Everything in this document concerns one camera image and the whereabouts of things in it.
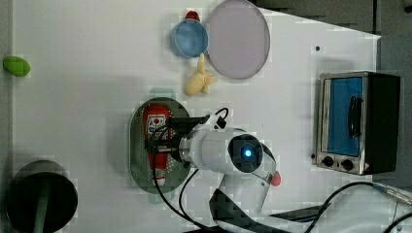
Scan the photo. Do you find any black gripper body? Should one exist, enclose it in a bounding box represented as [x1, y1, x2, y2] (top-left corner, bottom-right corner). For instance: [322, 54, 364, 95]
[152, 116, 208, 162]

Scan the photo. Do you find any red ketchup bottle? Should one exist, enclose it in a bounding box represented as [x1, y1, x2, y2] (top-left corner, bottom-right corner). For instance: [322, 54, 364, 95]
[143, 105, 170, 186]

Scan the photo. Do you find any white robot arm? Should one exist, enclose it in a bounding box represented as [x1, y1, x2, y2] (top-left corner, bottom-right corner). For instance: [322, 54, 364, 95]
[144, 114, 411, 233]

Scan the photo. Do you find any blue cup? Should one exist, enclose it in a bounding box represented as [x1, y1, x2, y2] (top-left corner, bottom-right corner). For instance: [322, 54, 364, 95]
[170, 18, 209, 58]

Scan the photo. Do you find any toy strawberry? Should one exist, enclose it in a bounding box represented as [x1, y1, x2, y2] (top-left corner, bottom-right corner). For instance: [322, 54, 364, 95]
[271, 172, 282, 186]

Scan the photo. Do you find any large grey round plate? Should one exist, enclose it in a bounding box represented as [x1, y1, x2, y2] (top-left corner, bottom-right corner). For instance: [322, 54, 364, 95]
[207, 0, 270, 80]

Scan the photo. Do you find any red toy fruit behind cup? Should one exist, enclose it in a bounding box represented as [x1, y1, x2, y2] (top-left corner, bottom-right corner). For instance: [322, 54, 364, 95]
[186, 11, 200, 21]

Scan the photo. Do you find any dark metal pot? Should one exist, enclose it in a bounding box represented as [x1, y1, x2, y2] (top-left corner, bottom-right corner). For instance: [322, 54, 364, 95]
[6, 160, 79, 233]

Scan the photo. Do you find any green toy vegetable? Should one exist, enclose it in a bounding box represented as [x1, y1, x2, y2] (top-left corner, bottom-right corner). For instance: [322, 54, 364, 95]
[3, 56, 31, 77]

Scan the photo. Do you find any silver black toaster oven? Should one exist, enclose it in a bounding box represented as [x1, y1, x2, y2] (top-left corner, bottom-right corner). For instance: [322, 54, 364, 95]
[316, 71, 400, 176]

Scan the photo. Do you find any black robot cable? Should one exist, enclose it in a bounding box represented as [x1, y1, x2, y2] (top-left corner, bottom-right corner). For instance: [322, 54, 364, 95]
[151, 151, 222, 233]

